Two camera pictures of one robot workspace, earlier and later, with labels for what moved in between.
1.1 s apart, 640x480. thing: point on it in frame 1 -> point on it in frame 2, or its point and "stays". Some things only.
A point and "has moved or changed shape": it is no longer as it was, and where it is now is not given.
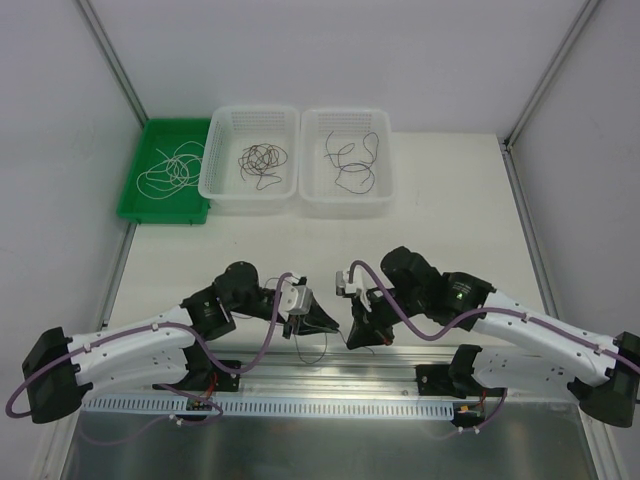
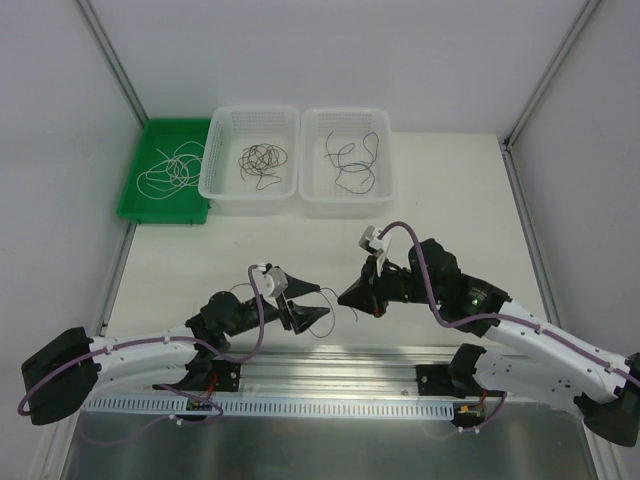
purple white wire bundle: x=325 y=347 has moved or changed shape
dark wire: x=342 y=168 stays
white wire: x=167 y=178 stays
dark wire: x=328 y=151 stays
